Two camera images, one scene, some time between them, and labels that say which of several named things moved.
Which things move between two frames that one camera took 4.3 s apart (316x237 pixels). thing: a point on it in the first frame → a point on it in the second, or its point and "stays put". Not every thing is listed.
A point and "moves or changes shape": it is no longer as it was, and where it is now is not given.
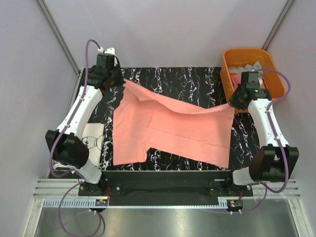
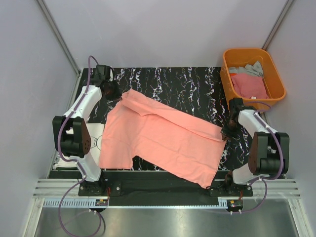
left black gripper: x=117 y=67 → x=117 y=95
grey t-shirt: x=256 y=67 stays put
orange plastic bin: x=241 y=57 stays put
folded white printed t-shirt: x=92 y=137 stays put
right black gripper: x=232 y=101 → x=226 y=133
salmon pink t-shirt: x=143 y=119 moves or changes shape
